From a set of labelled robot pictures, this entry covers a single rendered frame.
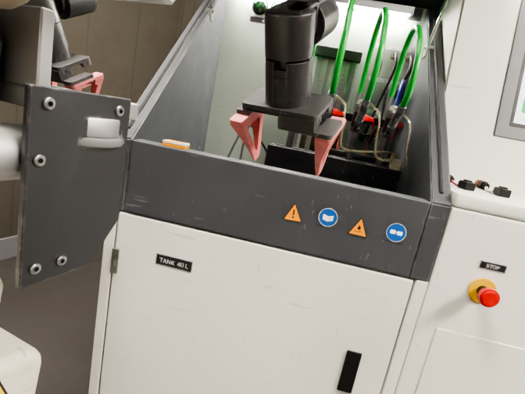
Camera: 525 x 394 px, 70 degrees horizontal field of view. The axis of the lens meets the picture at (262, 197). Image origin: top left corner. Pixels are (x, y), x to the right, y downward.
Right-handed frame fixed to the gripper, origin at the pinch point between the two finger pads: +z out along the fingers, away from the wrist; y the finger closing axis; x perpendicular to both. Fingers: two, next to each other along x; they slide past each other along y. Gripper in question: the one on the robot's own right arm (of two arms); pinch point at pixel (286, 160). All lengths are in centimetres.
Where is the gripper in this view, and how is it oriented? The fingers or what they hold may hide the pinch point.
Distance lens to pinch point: 53.7
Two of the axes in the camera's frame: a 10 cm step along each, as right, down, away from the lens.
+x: -4.5, 5.5, -7.1
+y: -8.9, -2.6, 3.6
